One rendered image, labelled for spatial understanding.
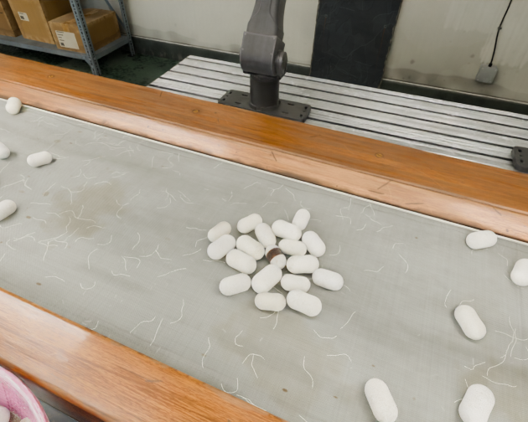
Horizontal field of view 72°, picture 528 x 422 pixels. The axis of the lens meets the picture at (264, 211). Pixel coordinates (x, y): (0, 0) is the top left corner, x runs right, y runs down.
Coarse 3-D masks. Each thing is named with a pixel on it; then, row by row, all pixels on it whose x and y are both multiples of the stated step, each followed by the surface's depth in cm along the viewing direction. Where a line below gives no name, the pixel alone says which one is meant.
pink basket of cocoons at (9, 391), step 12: (0, 372) 29; (0, 384) 30; (12, 384) 29; (24, 384) 28; (0, 396) 31; (12, 396) 30; (24, 396) 28; (12, 408) 31; (24, 408) 29; (36, 408) 27; (36, 420) 27; (48, 420) 27
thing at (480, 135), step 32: (192, 64) 97; (224, 64) 98; (192, 96) 84; (288, 96) 85; (320, 96) 85; (352, 96) 86; (384, 96) 86; (416, 96) 86; (352, 128) 75; (384, 128) 75; (416, 128) 76; (448, 128) 76; (480, 128) 76; (512, 128) 76; (480, 160) 68; (512, 160) 69
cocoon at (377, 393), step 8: (368, 384) 30; (376, 384) 30; (384, 384) 30; (368, 392) 30; (376, 392) 29; (384, 392) 29; (368, 400) 30; (376, 400) 29; (384, 400) 29; (392, 400) 29; (376, 408) 29; (384, 408) 29; (392, 408) 29; (376, 416) 29; (384, 416) 28; (392, 416) 28
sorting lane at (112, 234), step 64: (0, 128) 60; (64, 128) 60; (0, 192) 49; (64, 192) 49; (128, 192) 49; (192, 192) 49; (256, 192) 50; (320, 192) 50; (0, 256) 41; (64, 256) 41; (128, 256) 41; (192, 256) 42; (320, 256) 42; (384, 256) 42; (448, 256) 42; (512, 256) 42; (128, 320) 36; (192, 320) 36; (256, 320) 36; (320, 320) 36; (384, 320) 36; (448, 320) 36; (512, 320) 36; (256, 384) 32; (320, 384) 32; (448, 384) 32; (512, 384) 32
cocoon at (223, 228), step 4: (220, 224) 43; (224, 224) 43; (228, 224) 43; (212, 228) 43; (216, 228) 42; (220, 228) 42; (224, 228) 43; (228, 228) 43; (212, 232) 42; (216, 232) 42; (220, 232) 42; (224, 232) 42; (228, 232) 43; (208, 236) 42; (212, 236) 42; (216, 236) 42; (220, 236) 42; (212, 240) 42
